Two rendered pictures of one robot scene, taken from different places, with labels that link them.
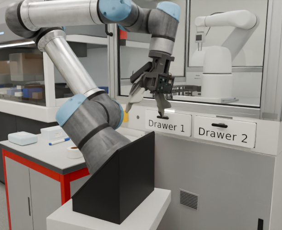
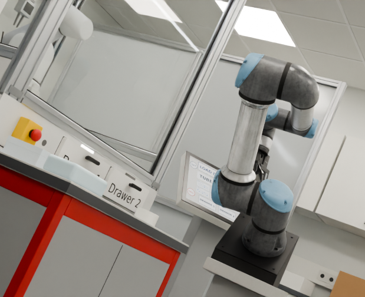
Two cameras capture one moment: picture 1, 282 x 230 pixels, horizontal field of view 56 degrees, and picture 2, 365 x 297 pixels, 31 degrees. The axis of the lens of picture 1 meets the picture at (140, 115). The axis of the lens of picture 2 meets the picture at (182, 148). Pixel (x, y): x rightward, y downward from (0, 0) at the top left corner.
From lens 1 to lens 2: 2.73 m
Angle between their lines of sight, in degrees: 99
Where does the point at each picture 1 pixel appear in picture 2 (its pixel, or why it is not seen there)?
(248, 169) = not seen: hidden behind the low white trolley
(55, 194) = (153, 283)
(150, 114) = (69, 147)
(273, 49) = (181, 128)
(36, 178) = (130, 261)
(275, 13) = (194, 99)
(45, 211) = not seen: outside the picture
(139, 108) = (52, 130)
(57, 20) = (306, 117)
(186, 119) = (105, 169)
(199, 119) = (116, 173)
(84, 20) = (304, 126)
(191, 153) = not seen: hidden behind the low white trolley
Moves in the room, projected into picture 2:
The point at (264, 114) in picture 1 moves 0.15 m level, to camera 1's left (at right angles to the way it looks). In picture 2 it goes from (154, 182) to (160, 181)
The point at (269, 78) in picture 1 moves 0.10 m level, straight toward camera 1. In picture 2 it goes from (169, 151) to (190, 159)
